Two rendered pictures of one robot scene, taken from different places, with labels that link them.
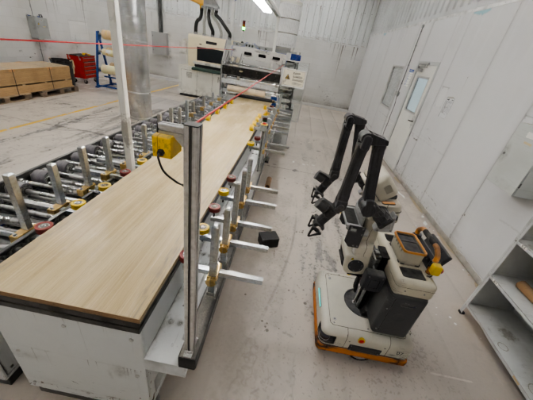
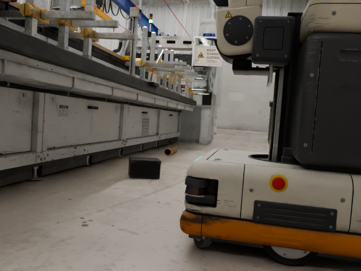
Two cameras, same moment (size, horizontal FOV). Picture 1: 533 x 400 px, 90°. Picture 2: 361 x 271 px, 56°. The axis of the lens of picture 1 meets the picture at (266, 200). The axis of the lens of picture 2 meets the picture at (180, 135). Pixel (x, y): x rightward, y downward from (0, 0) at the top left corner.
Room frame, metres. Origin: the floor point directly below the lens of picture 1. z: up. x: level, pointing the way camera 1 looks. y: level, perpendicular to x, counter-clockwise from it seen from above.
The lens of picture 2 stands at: (0.18, -0.70, 0.41)
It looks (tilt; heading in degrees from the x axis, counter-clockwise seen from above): 3 degrees down; 10
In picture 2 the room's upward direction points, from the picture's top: 4 degrees clockwise
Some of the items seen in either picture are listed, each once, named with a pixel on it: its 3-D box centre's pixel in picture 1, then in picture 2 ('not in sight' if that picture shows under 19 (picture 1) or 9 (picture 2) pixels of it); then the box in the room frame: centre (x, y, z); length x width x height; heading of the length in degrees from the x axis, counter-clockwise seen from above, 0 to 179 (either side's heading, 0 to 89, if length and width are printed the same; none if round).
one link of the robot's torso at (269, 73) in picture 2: (358, 267); (250, 47); (1.44, -0.72, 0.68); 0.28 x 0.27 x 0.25; 178
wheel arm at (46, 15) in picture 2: (241, 223); (47, 15); (1.53, 0.15, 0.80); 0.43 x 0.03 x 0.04; 88
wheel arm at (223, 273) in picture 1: (223, 273); not in sight; (1.03, 0.16, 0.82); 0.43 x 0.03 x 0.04; 88
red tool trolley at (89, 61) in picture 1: (82, 68); not in sight; (9.02, 6.57, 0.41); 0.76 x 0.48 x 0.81; 5
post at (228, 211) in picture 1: (224, 241); not in sight; (1.24, 0.20, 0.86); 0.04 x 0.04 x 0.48; 88
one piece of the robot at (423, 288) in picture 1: (388, 277); (320, 78); (1.49, -0.97, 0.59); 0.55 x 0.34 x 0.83; 178
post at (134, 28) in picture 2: (260, 151); (133, 47); (2.73, 0.15, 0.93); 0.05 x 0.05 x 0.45; 88
